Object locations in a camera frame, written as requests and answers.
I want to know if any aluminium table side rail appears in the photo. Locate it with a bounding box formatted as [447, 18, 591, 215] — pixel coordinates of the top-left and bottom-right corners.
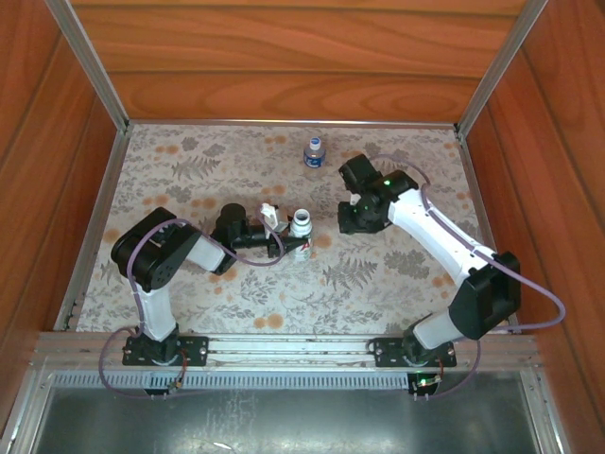
[52, 130, 131, 332]
[456, 131, 524, 335]

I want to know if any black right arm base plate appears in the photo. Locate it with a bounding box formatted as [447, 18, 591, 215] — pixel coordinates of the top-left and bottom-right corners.
[372, 335, 458, 369]

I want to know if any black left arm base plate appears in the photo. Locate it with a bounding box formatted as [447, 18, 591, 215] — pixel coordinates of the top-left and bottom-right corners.
[121, 334, 210, 368]

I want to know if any aluminium mounting rail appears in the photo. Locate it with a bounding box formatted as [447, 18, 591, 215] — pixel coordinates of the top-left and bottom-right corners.
[30, 330, 540, 370]

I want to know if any red black power wire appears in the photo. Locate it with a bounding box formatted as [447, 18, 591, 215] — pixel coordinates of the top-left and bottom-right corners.
[167, 347, 190, 394]

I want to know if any small clear water bottle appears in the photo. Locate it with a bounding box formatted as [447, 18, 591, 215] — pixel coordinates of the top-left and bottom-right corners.
[302, 136, 327, 170]

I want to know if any grey metal sheet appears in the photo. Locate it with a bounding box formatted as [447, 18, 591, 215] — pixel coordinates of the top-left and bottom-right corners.
[32, 387, 540, 454]

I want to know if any grey slotted cable duct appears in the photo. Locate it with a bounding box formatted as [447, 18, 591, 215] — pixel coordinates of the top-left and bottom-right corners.
[46, 369, 411, 392]

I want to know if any floral tablecloth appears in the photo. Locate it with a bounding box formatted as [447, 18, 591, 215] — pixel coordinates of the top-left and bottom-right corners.
[56, 123, 516, 335]

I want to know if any aluminium frame crossbar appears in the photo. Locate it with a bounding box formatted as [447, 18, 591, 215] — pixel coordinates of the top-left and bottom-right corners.
[127, 118, 459, 130]

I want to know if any power connector with green light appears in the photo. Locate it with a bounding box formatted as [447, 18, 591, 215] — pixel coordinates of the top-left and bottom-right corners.
[409, 352, 445, 403]

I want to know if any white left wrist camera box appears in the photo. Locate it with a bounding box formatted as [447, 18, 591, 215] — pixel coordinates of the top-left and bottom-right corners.
[258, 202, 281, 234]

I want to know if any white plastic drink bottle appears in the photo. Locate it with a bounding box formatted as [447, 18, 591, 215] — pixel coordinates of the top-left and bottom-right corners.
[287, 210, 316, 264]

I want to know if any aluminium frame post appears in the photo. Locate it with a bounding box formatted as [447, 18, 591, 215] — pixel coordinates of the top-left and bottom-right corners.
[44, 0, 131, 133]
[454, 0, 552, 136]

